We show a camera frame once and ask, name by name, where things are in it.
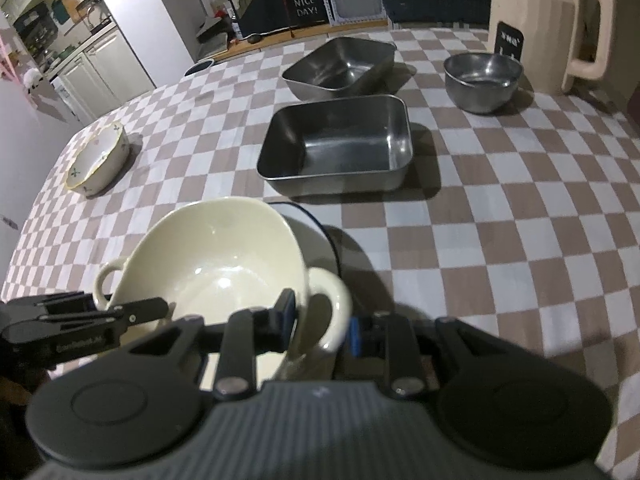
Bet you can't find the cream two-handled bowl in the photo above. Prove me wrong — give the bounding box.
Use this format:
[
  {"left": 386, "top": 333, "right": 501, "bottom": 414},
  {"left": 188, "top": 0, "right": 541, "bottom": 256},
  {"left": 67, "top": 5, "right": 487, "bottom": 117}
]
[{"left": 94, "top": 197, "right": 353, "bottom": 381}]

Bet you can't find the cream electric kettle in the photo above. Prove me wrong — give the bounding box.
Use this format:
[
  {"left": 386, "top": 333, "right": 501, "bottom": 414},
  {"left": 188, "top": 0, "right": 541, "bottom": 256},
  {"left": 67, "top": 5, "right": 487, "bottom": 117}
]
[{"left": 489, "top": 0, "right": 615, "bottom": 96}]

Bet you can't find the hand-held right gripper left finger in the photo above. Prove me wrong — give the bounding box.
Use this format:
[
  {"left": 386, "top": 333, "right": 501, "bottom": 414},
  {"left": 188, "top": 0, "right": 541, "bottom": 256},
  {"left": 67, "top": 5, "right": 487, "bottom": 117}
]
[{"left": 120, "top": 289, "right": 302, "bottom": 402}]

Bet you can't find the white kitchen cabinet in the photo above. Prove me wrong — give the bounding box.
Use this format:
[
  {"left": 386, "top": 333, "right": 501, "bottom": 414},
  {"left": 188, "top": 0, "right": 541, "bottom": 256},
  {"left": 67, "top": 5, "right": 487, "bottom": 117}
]
[{"left": 50, "top": 27, "right": 156, "bottom": 126}]

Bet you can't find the dark round floor bowl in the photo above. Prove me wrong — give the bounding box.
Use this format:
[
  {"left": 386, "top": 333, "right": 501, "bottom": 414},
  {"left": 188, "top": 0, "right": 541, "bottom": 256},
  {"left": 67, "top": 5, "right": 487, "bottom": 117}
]
[{"left": 185, "top": 57, "right": 216, "bottom": 77}]

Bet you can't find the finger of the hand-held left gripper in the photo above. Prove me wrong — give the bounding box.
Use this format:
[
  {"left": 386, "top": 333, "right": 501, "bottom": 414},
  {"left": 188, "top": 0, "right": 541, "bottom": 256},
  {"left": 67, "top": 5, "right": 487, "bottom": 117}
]
[
  {"left": 39, "top": 297, "right": 169, "bottom": 334},
  {"left": 5, "top": 291, "right": 96, "bottom": 317}
]

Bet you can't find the white plate dark rim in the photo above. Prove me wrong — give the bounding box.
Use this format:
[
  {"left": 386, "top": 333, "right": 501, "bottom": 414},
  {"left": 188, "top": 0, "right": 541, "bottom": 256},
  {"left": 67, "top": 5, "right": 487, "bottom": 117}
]
[{"left": 272, "top": 201, "right": 345, "bottom": 283}]

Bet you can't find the small floral bowl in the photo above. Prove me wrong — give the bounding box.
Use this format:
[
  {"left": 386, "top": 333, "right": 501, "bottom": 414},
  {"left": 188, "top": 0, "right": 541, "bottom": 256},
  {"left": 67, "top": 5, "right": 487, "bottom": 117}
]
[{"left": 64, "top": 122, "right": 130, "bottom": 197}]

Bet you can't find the large rectangular steel container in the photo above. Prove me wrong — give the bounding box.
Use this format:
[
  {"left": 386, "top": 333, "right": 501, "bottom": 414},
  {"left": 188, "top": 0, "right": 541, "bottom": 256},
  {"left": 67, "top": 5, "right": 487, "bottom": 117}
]
[{"left": 256, "top": 94, "right": 413, "bottom": 197}]

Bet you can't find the checkered tablecloth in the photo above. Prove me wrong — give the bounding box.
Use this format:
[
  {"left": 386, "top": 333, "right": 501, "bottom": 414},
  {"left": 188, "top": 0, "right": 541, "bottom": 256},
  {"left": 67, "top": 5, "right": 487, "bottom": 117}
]
[{"left": 0, "top": 25, "right": 640, "bottom": 480}]

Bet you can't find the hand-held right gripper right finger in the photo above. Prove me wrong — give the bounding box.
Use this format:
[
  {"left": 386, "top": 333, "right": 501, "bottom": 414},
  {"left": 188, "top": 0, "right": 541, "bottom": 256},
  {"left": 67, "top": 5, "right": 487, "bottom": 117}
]
[{"left": 350, "top": 312, "right": 543, "bottom": 402}]

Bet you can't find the black cloth bear print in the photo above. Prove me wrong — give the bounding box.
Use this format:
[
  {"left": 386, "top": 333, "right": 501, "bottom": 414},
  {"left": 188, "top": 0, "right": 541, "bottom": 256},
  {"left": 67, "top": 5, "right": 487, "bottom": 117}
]
[{"left": 225, "top": 0, "right": 291, "bottom": 36}]

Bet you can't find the round steel bowl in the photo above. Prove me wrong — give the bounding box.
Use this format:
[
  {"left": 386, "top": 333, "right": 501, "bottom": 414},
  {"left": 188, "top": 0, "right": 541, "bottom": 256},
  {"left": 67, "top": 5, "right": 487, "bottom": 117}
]
[{"left": 443, "top": 52, "right": 523, "bottom": 114}]

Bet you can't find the small square steel container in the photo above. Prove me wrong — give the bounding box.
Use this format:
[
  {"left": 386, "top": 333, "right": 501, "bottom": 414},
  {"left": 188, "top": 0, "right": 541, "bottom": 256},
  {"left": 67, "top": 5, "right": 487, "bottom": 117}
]
[{"left": 281, "top": 36, "right": 397, "bottom": 102}]

